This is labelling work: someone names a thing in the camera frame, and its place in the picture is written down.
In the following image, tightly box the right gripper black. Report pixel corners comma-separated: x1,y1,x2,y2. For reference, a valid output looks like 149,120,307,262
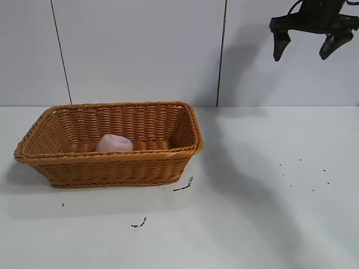
269,0,359,62

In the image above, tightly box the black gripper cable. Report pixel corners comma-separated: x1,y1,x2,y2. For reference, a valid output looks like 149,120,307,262
286,0,303,15

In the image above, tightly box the pale pink peach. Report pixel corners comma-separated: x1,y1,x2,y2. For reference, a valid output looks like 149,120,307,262
95,133,134,153

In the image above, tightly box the brown woven wicker basket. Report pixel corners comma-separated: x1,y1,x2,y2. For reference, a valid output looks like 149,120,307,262
13,101,204,188

